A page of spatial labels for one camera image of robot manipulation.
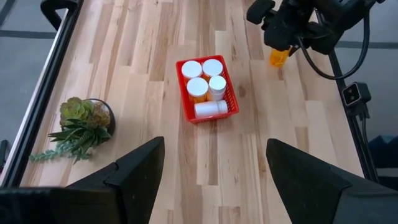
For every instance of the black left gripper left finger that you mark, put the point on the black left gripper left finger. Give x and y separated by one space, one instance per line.
130 174

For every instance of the black metal table frame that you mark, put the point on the black metal table frame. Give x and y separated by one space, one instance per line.
43 93

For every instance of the black frame foot bracket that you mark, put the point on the black frame foot bracket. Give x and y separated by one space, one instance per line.
3 152
57 3

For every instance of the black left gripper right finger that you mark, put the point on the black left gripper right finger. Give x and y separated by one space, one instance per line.
304 180

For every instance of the red plastic basket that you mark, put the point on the red plastic basket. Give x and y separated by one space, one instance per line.
186 112

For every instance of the white plastic pill bottle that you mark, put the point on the white plastic pill bottle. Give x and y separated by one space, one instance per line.
217 84
210 109

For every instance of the potted succulent black bowl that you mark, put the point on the potted succulent black bowl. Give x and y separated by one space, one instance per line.
81 124

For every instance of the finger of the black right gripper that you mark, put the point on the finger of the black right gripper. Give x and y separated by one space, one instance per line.
293 50
273 43

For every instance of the black table-level camera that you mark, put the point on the black table-level camera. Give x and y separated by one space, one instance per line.
354 93

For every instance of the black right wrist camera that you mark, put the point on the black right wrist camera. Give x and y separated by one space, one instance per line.
259 12

